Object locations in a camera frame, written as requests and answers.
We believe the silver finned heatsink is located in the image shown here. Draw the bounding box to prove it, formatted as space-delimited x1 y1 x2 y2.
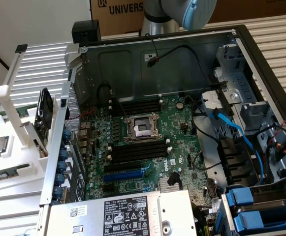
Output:
159 182 182 196

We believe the black graphics card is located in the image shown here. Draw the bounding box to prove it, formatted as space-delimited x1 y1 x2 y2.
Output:
33 87 55 131

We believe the grey metal disk bay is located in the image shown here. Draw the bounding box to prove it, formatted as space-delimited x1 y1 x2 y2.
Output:
201 45 281 133

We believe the open grey PC case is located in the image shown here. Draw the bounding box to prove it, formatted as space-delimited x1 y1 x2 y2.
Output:
38 24 286 236

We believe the black power wire with plug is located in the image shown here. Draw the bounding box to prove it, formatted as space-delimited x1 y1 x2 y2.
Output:
145 33 229 92

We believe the blue disk bay caddy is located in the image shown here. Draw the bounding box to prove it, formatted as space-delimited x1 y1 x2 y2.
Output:
219 179 286 236

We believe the black box bracket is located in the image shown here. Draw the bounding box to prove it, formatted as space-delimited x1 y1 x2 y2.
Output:
72 20 101 44

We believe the blue expansion slot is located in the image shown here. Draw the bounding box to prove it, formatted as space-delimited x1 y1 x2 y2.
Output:
102 170 144 182

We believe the black RAM slot bank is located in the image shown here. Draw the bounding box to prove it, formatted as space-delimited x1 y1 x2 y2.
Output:
108 96 164 117
107 138 172 164

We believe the brown Universal Robots cardboard box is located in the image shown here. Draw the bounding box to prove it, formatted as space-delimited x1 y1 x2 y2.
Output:
89 0 148 37

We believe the green RAM stick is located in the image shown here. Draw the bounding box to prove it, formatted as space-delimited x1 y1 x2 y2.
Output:
0 104 39 121
0 163 31 183

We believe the metal CPU socket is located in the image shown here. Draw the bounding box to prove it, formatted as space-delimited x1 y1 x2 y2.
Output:
123 112 163 143

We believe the blue SATA wire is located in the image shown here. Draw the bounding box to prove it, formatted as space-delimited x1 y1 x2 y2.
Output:
210 108 264 185

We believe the white parts rack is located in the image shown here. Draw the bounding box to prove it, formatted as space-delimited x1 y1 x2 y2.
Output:
0 44 60 193

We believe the silver power supply unit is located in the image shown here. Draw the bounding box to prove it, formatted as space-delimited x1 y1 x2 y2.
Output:
42 189 198 236

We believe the green Dell motherboard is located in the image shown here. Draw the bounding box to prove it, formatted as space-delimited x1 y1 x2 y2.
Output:
76 94 226 206

